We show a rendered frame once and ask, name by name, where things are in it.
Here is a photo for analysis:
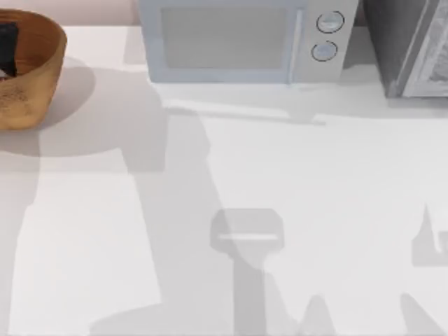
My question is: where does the microwave door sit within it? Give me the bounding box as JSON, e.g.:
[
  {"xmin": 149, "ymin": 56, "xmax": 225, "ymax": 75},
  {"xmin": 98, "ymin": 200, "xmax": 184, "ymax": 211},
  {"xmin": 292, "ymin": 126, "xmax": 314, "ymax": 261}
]
[{"xmin": 136, "ymin": 0, "xmax": 304, "ymax": 85}]

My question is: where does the small microwave knob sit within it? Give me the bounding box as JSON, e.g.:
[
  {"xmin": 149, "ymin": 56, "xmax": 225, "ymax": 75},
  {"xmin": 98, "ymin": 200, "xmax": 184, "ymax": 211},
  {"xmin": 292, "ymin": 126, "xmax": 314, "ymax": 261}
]
[{"xmin": 310, "ymin": 39, "xmax": 339, "ymax": 63}]

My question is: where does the pale microwave oven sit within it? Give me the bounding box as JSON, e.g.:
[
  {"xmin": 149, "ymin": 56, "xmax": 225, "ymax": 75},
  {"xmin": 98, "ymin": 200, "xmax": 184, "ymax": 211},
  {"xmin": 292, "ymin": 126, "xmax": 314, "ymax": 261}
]
[{"xmin": 135, "ymin": 0, "xmax": 361, "ymax": 87}]

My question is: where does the large microwave knob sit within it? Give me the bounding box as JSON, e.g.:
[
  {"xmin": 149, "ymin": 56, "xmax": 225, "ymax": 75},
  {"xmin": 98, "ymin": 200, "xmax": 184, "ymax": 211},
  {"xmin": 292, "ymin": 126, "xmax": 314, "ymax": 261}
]
[{"xmin": 316, "ymin": 10, "xmax": 346, "ymax": 34}]

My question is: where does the brown wooden basket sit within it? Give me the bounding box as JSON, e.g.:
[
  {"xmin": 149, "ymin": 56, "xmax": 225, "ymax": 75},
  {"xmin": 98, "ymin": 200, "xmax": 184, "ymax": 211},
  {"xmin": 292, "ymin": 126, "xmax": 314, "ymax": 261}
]
[{"xmin": 0, "ymin": 9, "xmax": 68, "ymax": 131}]

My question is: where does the grey cabinet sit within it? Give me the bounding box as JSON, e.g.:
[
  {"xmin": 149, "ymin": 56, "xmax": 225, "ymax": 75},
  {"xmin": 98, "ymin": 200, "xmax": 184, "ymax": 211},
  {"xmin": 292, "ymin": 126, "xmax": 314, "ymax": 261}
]
[{"xmin": 362, "ymin": 0, "xmax": 448, "ymax": 99}]

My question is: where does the black object in basket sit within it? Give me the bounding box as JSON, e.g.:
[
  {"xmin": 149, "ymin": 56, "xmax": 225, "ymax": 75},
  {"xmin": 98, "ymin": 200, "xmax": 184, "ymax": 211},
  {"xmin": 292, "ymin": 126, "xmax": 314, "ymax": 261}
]
[{"xmin": 0, "ymin": 22, "xmax": 19, "ymax": 80}]

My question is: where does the microwave door handle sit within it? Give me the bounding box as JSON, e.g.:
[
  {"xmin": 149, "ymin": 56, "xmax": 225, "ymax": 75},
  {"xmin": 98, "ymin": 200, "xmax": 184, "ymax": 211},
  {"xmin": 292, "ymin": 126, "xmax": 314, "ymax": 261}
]
[{"xmin": 286, "ymin": 8, "xmax": 305, "ymax": 85}]

